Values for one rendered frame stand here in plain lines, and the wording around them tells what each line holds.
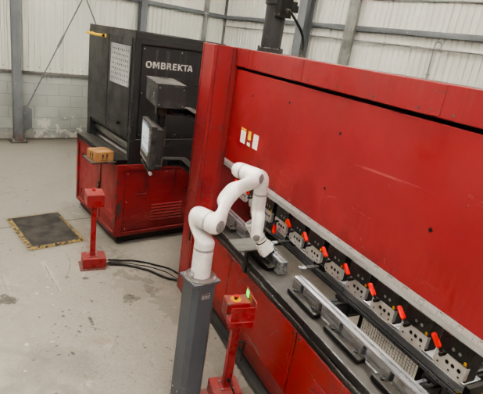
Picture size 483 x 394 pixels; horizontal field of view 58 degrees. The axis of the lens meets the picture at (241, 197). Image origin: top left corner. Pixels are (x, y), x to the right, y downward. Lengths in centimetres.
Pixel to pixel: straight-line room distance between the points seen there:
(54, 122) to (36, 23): 182
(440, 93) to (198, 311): 173
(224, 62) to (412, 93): 187
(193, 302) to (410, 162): 143
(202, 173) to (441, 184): 224
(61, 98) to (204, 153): 612
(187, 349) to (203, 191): 149
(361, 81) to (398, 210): 68
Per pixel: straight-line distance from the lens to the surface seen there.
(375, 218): 228
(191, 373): 298
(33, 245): 516
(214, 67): 360
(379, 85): 228
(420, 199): 208
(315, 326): 266
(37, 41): 929
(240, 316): 282
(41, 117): 950
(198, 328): 277
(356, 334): 253
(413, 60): 744
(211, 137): 370
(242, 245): 312
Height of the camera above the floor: 233
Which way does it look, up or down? 19 degrees down
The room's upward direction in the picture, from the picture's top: 9 degrees clockwise
